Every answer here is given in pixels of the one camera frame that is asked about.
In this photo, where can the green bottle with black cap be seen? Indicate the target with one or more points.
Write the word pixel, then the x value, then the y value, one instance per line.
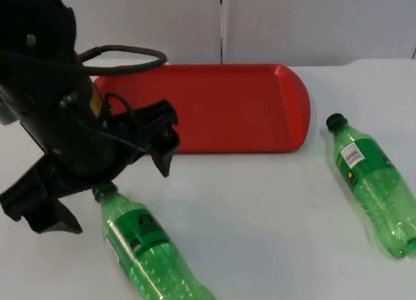
pixel 370 183

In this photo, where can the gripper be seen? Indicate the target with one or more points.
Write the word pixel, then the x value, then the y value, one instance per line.
pixel 97 157

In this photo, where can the red tray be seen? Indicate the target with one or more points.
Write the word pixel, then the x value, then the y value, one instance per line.
pixel 227 111

